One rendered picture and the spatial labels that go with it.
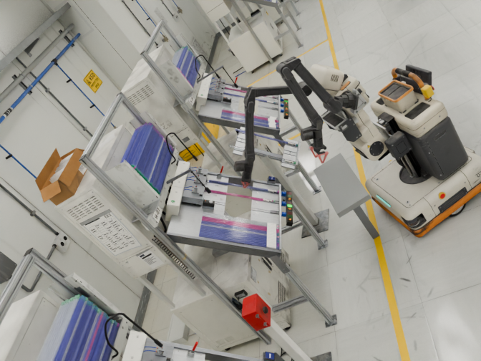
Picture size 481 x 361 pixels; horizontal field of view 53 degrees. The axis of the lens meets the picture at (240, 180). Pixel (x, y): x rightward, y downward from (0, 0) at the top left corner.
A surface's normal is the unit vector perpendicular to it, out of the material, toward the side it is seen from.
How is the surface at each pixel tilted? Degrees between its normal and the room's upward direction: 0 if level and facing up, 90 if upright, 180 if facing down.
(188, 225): 44
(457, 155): 90
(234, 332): 90
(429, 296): 0
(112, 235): 92
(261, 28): 90
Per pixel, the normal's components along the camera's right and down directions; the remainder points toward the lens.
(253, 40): -0.06, 0.60
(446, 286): -0.56, -0.68
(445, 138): 0.27, 0.39
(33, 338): 0.83, -0.41
